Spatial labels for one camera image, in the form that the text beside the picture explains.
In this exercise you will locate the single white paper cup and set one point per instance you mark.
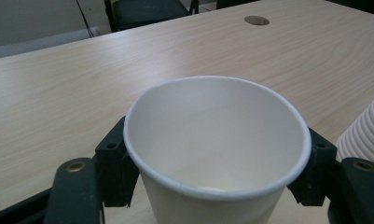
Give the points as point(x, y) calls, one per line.
point(212, 140)

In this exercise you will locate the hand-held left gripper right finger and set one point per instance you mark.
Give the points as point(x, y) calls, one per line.
point(316, 177)

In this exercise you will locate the black chair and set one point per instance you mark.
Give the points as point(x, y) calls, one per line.
point(234, 3)
point(144, 11)

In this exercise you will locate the stack of white paper cups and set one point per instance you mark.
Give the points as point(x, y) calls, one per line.
point(366, 137)

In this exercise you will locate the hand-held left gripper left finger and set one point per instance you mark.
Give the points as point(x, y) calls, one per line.
point(114, 174)

